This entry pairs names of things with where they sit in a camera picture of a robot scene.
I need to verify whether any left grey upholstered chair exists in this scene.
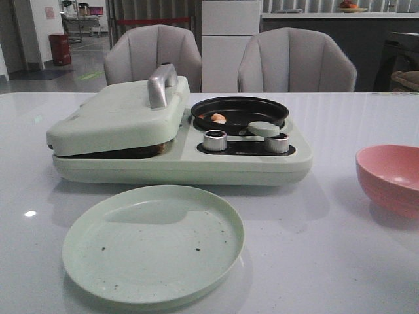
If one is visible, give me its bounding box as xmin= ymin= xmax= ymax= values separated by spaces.
xmin=104 ymin=24 xmax=202 ymax=93

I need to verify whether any right grey upholstered chair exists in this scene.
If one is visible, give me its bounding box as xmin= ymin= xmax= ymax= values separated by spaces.
xmin=238 ymin=27 xmax=357 ymax=93

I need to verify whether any grey upholstered chair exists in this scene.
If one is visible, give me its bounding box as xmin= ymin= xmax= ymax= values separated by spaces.
xmin=104 ymin=24 xmax=202 ymax=93
xmin=238 ymin=27 xmax=357 ymax=93

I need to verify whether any left silver control knob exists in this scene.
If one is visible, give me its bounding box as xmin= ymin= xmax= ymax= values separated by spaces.
xmin=202 ymin=130 xmax=228 ymax=152

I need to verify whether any silver control knob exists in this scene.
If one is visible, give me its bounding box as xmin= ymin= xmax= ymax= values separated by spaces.
xmin=202 ymin=130 xmax=228 ymax=152
xmin=264 ymin=133 xmax=289 ymax=154

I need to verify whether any white refrigerator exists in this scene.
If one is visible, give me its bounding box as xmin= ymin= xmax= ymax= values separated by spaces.
xmin=201 ymin=1 xmax=262 ymax=93

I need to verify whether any orange shrimp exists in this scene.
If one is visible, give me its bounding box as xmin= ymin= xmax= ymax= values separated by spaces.
xmin=198 ymin=113 xmax=227 ymax=124

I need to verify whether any right silver control knob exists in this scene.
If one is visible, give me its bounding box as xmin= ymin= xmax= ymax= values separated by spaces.
xmin=264 ymin=133 xmax=289 ymax=154

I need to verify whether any pink bowl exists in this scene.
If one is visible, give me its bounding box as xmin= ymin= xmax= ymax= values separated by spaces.
xmin=355 ymin=145 xmax=418 ymax=219

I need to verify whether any grey kitchen counter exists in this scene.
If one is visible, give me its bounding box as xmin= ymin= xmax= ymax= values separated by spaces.
xmin=261 ymin=12 xmax=418 ymax=92

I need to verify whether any green breakfast maker lid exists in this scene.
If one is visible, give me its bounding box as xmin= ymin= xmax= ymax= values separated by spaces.
xmin=46 ymin=64 xmax=190 ymax=159

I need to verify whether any fruit plate on counter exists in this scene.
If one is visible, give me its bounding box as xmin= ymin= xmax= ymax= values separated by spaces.
xmin=338 ymin=0 xmax=368 ymax=13

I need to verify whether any red trash bin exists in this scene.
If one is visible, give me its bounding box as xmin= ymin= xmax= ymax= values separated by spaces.
xmin=48 ymin=33 xmax=71 ymax=65

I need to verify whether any black round frying pan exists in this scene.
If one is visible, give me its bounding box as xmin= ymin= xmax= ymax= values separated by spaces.
xmin=191 ymin=96 xmax=289 ymax=135

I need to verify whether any light green round plate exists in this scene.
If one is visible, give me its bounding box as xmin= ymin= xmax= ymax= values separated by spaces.
xmin=62 ymin=185 xmax=244 ymax=309

